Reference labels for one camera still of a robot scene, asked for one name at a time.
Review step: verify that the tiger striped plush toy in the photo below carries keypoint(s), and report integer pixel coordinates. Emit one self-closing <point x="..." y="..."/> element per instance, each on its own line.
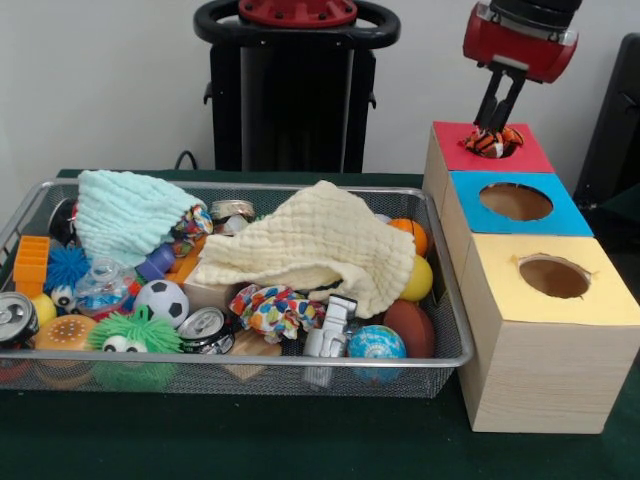
<point x="487" y="144"/>

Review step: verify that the green spiky toy with eyes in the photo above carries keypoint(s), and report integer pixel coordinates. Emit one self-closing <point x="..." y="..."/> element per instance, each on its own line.
<point x="135" y="332"/>

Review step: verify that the silver drink can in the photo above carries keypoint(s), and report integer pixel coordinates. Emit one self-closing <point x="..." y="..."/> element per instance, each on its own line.
<point x="17" y="315"/>

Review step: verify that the yellow ball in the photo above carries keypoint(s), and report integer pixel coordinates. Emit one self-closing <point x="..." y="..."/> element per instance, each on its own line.
<point x="420" y="280"/>

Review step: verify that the cream waffle cloth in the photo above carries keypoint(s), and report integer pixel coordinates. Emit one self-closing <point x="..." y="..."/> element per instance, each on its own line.
<point x="310" y="240"/>

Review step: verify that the dark green table cloth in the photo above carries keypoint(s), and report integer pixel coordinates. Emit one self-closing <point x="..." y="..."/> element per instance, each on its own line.
<point x="250" y="440"/>

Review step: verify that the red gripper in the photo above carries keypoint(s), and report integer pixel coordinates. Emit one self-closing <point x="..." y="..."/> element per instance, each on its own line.
<point x="520" y="50"/>

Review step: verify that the blue globe ball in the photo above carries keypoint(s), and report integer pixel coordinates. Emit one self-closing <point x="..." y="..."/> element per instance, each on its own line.
<point x="376" y="342"/>

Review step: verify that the orange toy basketball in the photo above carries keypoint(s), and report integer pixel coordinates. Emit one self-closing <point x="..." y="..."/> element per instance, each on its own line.
<point x="417" y="235"/>

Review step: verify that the toy burger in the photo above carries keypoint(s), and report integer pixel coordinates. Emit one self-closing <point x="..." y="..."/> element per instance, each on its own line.
<point x="65" y="330"/>

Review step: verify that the wooden box with three holes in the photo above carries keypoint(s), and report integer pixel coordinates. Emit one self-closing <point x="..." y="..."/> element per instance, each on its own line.
<point x="540" y="380"/>

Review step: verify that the brown toy football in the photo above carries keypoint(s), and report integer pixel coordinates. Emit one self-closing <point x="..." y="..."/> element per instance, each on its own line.
<point x="412" y="327"/>

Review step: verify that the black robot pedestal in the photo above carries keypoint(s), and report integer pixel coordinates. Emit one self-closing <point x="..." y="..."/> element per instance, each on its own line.
<point x="295" y="100"/>

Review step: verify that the black chair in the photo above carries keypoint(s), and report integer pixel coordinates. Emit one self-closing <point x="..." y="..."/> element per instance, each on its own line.
<point x="615" y="125"/>

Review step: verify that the light blue waffle cloth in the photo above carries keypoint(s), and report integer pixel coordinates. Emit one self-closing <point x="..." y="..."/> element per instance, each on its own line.
<point x="125" y="215"/>

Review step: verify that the blue spiky ball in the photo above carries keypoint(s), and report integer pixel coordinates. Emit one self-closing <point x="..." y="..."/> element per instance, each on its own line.
<point x="67" y="267"/>

